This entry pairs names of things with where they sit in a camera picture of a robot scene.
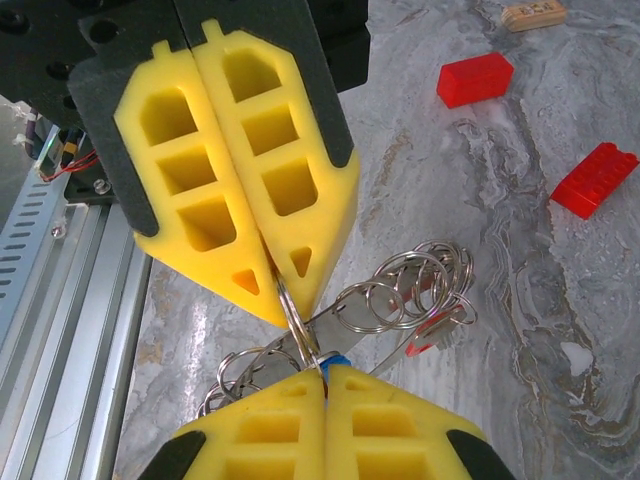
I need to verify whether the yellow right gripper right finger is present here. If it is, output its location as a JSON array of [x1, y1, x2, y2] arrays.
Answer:
[[325, 363, 516, 480]]

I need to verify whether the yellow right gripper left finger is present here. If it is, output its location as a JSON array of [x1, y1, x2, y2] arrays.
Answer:
[[137, 372, 326, 480]]

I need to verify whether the silver split key ring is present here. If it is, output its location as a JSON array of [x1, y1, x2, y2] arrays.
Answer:
[[331, 278, 407, 335], [197, 346, 302, 419], [372, 238, 474, 302], [273, 277, 324, 372]]

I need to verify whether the red headed key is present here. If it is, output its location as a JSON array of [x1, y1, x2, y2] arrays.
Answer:
[[403, 303, 479, 360]]

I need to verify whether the clear plastic bag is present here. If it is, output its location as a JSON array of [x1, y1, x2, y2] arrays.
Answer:
[[257, 267, 469, 381]]

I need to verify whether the blue headed key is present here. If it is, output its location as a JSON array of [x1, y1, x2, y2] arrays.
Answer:
[[318, 351, 353, 399]]

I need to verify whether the red toy brick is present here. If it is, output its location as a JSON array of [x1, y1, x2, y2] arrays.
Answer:
[[436, 50, 517, 109], [549, 141, 640, 222]]

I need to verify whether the small wooden block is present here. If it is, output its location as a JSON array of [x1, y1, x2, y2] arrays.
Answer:
[[500, 0, 569, 34]]

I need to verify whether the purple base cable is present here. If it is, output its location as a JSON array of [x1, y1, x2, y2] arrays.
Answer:
[[21, 106, 43, 158]]

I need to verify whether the thin red wire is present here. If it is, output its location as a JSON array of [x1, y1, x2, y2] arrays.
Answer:
[[39, 148, 100, 184]]

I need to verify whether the grey slotted cable duct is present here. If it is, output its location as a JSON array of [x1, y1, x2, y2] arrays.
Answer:
[[0, 124, 79, 304]]

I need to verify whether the aluminium mounting rail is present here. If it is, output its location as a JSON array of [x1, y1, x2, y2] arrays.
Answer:
[[0, 199, 154, 480]]

